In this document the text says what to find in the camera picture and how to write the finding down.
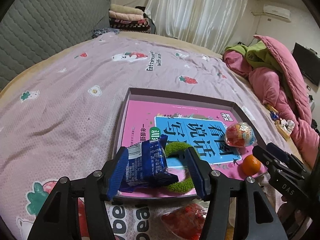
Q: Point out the red toy egg packet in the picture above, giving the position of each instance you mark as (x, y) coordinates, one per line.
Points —
(186, 222)
(240, 135)

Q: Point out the white sheer curtain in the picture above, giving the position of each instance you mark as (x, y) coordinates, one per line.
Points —
(206, 23)

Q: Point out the pink strawberry print bedsheet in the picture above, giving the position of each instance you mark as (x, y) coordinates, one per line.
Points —
(58, 118)

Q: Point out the blue biscuit packet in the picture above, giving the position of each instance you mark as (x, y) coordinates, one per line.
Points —
(147, 166)

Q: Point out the stack of folded blankets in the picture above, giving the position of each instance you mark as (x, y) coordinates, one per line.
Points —
(131, 19)

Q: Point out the grey quilted headboard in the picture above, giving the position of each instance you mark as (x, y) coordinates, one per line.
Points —
(34, 30)

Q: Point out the pink and blue workbook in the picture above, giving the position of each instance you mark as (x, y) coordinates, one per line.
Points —
(185, 134)

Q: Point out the grey cardboard tray box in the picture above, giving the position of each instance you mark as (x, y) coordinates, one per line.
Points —
(185, 134)

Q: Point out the white air conditioner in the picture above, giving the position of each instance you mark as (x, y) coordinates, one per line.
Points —
(277, 12)

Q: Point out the black television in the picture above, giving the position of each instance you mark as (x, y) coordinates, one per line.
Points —
(308, 62)

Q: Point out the snack wrappers pile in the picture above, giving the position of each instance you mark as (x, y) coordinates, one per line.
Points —
(284, 127)

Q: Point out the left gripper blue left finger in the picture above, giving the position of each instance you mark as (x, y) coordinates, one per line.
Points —
(115, 170)

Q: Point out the green blanket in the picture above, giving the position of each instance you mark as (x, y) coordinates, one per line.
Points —
(256, 55)

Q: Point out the pink quilted duvet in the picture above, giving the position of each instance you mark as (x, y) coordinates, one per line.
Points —
(286, 92)

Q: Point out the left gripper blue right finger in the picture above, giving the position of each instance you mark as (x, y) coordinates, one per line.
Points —
(199, 171)

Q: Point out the green fuzzy scrunchie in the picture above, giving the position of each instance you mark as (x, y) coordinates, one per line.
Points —
(175, 155)

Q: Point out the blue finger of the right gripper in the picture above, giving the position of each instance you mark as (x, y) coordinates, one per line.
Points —
(267, 159)
(277, 152)

